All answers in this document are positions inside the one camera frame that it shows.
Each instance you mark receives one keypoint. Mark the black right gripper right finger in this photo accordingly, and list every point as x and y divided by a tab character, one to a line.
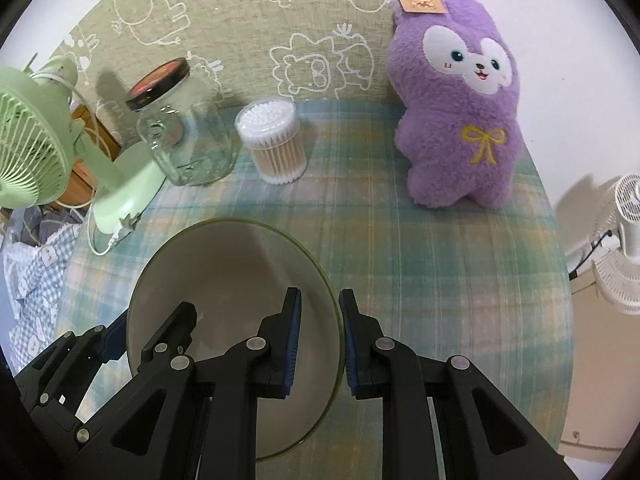
441	419

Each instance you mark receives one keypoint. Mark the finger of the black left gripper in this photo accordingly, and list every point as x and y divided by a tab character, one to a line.
103	344
166	350

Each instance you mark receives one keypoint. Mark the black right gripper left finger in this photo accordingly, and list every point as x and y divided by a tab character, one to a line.
201	427

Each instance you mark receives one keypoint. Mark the blue checkered bear cloth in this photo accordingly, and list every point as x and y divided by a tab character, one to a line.
36	247

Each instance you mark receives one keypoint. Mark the plaid green tablecloth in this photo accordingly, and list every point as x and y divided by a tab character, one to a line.
488	284

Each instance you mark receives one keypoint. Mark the green desk fan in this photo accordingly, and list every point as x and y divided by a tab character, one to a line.
40	141

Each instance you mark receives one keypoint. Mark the glass jar black lid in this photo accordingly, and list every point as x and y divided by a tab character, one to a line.
178	120

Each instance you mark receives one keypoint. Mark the cotton swab container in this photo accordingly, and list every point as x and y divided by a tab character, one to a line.
269	129

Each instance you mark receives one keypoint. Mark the white standing fan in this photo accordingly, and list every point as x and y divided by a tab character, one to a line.
613	248

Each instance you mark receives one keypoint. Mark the purple plush bunny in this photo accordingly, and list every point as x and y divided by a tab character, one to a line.
460	87

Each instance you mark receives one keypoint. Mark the green cartoon wall mat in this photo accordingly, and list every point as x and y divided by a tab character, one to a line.
241	49

